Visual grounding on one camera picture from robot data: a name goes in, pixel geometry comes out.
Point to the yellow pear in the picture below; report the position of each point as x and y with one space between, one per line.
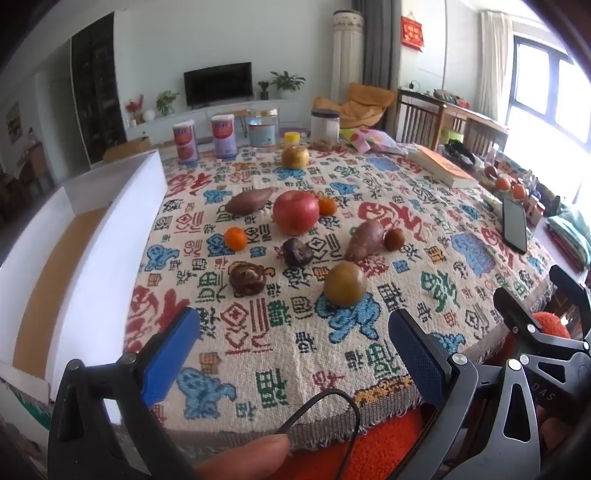
295 156

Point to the printed woven tablecloth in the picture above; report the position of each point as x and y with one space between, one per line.
286 350

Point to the small orange tangerine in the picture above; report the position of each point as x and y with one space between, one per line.
236 238
503 184
519 191
327 206

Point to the orange fuzzy cushion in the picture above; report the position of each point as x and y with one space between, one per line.
383 447

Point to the wooden bench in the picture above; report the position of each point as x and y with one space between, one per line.
438 122

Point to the red flowers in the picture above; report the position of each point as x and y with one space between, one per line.
135 107

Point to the white standing air conditioner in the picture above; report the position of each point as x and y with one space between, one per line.
347 69

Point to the white cardboard box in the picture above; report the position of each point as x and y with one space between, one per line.
87 258

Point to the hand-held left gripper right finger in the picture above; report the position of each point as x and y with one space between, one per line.
418 360

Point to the red apple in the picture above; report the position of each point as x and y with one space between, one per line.
295 212

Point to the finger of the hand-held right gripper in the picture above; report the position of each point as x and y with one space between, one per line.
512 309
570 286

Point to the small potted plant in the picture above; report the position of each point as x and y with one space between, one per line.
263 89

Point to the glass jar with blue label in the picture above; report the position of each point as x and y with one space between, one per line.
263 129

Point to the window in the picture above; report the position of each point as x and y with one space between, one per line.
549 92

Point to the red-white can left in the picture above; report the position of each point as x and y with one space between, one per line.
186 141

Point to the small brown round fruit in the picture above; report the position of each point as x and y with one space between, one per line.
395 239

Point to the large green potted plant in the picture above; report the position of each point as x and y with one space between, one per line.
288 83

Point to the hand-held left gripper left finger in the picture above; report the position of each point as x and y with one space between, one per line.
168 364

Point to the colourful plastic bag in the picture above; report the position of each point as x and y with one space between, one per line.
374 140

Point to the dark tall cabinet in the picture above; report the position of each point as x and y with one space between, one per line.
97 87

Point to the white curtain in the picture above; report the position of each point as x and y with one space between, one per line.
495 64

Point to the purple sweet potato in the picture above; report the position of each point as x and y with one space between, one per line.
249 201
364 240

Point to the yellow capped bottle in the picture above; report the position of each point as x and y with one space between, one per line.
292 138

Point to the yellow book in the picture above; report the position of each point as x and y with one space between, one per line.
445 168

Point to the white container with black lid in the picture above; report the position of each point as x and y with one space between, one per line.
325 127

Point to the pink purple can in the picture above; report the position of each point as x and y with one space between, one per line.
224 136

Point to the orange bean bag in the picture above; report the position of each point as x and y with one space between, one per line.
367 106

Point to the red wall hanging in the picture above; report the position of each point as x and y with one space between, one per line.
412 32

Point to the wall picture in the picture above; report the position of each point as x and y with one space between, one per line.
14 121

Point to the black television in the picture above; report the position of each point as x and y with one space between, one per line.
218 84

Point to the green-brown round fruit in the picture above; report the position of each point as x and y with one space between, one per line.
345 283

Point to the dark brown wrinkled fruit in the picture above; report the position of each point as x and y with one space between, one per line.
298 251
247 279

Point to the person's right hand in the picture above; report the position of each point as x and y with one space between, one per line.
554 431

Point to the white television cabinet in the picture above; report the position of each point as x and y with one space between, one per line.
203 117

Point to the folded green cloth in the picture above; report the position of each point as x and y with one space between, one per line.
570 235

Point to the black bag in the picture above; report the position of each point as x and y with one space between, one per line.
459 152

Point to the person's left hand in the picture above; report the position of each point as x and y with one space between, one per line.
249 459

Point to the green plant in vase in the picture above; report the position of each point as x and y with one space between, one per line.
166 101

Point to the black smartphone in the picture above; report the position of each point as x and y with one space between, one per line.
515 225

